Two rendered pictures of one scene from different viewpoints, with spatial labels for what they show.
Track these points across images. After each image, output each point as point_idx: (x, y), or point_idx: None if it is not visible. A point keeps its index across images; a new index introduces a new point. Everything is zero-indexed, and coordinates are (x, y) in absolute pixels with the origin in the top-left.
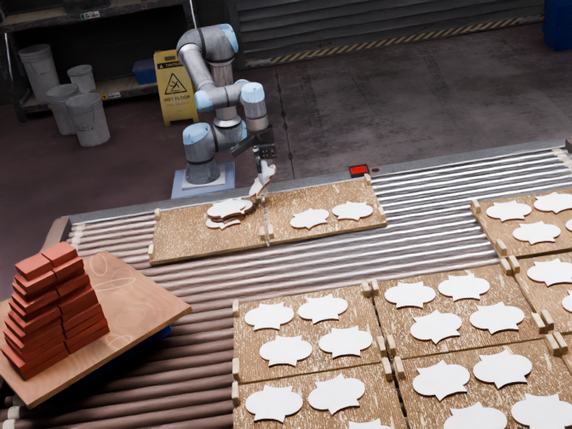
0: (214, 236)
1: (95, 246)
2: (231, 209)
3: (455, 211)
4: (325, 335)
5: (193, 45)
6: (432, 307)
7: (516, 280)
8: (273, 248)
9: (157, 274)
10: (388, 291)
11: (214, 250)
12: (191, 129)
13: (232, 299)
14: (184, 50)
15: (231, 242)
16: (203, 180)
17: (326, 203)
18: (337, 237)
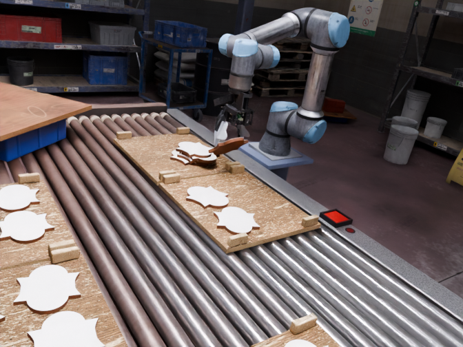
0: (160, 157)
1: (140, 122)
2: (191, 150)
3: (300, 314)
4: None
5: (293, 15)
6: (18, 314)
7: None
8: (159, 191)
9: (105, 149)
10: (56, 266)
11: (136, 160)
12: (281, 102)
13: (60, 181)
14: (284, 16)
15: (152, 165)
16: (263, 148)
17: (248, 204)
18: (191, 224)
